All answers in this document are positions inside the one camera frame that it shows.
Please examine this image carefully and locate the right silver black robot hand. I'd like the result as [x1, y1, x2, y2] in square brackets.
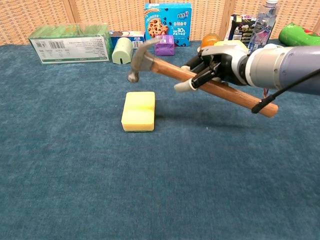
[174, 39, 251, 92]

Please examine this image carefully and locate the wooden handle claw hammer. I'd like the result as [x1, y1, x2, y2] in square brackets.
[126, 38, 279, 118]

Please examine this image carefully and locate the yellow sponge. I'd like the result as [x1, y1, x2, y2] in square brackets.
[120, 91, 156, 133]

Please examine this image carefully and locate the green tub with yellow lid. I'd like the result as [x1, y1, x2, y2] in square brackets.
[213, 39, 247, 51]

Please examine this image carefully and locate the orange jelly cup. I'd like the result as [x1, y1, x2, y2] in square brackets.
[200, 34, 222, 49]

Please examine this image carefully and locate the black white snack package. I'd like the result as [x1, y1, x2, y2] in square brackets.
[224, 14, 258, 42]

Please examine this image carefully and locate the clear plastic water bottle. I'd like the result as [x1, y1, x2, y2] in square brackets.
[248, 0, 280, 53]

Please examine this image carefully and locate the small purple carton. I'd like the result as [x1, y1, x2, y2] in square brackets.
[154, 34, 175, 57]

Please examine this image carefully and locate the blue chocolate chip cookie box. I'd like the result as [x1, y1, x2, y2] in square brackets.
[143, 2, 193, 48]

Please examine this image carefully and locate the green chips can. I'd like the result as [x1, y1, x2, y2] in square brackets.
[278, 22, 320, 47]

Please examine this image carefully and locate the blue pink sandwich cookie box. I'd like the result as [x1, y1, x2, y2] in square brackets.
[109, 30, 146, 50]

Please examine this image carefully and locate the pale green cylinder case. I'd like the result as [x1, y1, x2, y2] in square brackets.
[111, 36, 135, 65]

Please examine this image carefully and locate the clear box of green packets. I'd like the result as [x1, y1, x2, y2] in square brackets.
[28, 22, 112, 65]

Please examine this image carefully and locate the blue table cloth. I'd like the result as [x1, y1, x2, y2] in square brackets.
[0, 38, 320, 240]

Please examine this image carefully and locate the wicker folding screen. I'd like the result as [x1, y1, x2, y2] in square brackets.
[0, 0, 320, 46]

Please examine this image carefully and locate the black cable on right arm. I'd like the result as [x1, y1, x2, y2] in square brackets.
[251, 68, 320, 115]

